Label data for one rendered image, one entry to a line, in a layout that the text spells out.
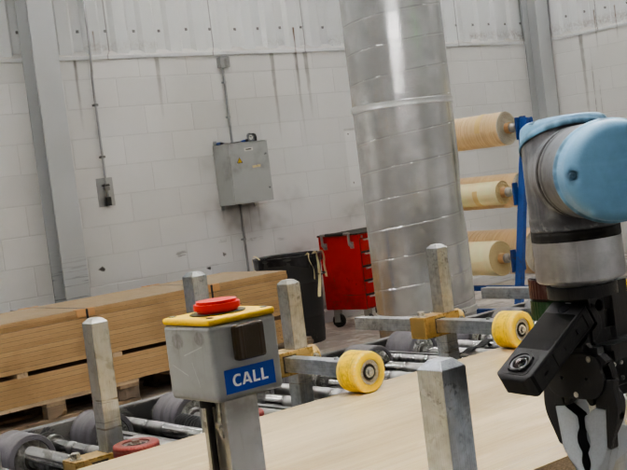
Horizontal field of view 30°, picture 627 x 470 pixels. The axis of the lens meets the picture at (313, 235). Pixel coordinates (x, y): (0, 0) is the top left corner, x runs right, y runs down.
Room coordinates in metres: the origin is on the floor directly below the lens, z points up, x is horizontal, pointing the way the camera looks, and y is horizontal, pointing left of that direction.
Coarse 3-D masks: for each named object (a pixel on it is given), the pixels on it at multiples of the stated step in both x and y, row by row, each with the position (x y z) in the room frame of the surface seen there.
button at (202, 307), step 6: (204, 300) 1.00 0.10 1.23; (210, 300) 0.99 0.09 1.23; (216, 300) 0.98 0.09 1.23; (222, 300) 0.98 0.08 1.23; (228, 300) 0.98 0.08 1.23; (234, 300) 0.99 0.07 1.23; (198, 306) 0.98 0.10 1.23; (204, 306) 0.98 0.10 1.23; (210, 306) 0.98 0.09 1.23; (216, 306) 0.98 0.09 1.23; (222, 306) 0.98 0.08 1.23; (228, 306) 0.98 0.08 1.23; (234, 306) 0.98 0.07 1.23; (198, 312) 0.99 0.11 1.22; (204, 312) 0.98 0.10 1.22; (210, 312) 0.98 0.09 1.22; (216, 312) 0.98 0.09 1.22
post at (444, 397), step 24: (432, 360) 1.16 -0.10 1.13; (456, 360) 1.16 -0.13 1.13; (432, 384) 1.15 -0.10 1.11; (456, 384) 1.15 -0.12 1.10; (432, 408) 1.15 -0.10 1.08; (456, 408) 1.15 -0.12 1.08; (432, 432) 1.16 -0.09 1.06; (456, 432) 1.14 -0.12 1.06; (432, 456) 1.16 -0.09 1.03; (456, 456) 1.14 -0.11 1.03
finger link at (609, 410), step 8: (608, 384) 1.14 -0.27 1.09; (616, 384) 1.14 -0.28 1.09; (608, 392) 1.14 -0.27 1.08; (616, 392) 1.14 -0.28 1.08; (600, 400) 1.15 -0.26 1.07; (608, 400) 1.14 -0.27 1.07; (616, 400) 1.14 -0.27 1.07; (624, 400) 1.14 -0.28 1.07; (608, 408) 1.14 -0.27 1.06; (616, 408) 1.14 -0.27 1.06; (624, 408) 1.14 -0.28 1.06; (608, 416) 1.14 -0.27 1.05; (616, 416) 1.14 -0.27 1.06; (608, 424) 1.14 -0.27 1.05; (616, 424) 1.14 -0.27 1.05; (608, 432) 1.15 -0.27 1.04; (616, 432) 1.14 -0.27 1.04; (608, 440) 1.15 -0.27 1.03; (616, 440) 1.15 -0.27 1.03; (608, 448) 1.15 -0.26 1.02
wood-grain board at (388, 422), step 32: (384, 384) 2.27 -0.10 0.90; (416, 384) 2.23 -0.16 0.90; (480, 384) 2.16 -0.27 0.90; (288, 416) 2.08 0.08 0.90; (320, 416) 2.05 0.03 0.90; (352, 416) 2.02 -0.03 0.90; (384, 416) 1.98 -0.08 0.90; (416, 416) 1.95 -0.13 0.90; (480, 416) 1.89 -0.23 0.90; (512, 416) 1.86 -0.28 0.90; (544, 416) 1.84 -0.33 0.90; (160, 448) 1.95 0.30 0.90; (192, 448) 1.92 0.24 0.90; (288, 448) 1.84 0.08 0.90; (320, 448) 1.81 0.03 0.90; (352, 448) 1.78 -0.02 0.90; (384, 448) 1.76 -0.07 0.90; (416, 448) 1.73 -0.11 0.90; (480, 448) 1.69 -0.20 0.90; (512, 448) 1.66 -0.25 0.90; (544, 448) 1.64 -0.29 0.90
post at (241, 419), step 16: (240, 400) 0.98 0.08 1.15; (256, 400) 0.99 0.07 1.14; (208, 416) 0.98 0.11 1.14; (224, 416) 0.97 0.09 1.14; (240, 416) 0.98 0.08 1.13; (256, 416) 0.99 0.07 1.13; (208, 432) 0.98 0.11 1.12; (240, 432) 0.98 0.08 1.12; (256, 432) 0.99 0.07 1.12; (208, 448) 1.00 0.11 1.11; (224, 448) 0.98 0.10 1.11; (240, 448) 0.98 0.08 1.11; (256, 448) 0.99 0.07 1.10; (224, 464) 0.98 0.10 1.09; (240, 464) 0.98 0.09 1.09; (256, 464) 0.99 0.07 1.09
